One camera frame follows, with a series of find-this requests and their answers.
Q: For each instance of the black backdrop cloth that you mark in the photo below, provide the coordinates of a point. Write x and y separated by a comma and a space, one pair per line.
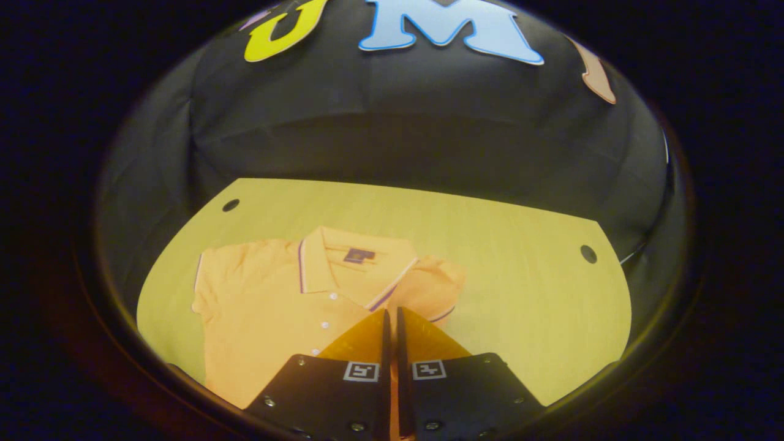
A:
429, 122

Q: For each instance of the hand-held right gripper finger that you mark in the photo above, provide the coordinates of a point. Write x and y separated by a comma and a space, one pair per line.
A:
386, 343
402, 349

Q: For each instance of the orange T-shirt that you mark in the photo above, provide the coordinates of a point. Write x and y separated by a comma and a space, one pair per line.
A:
263, 318

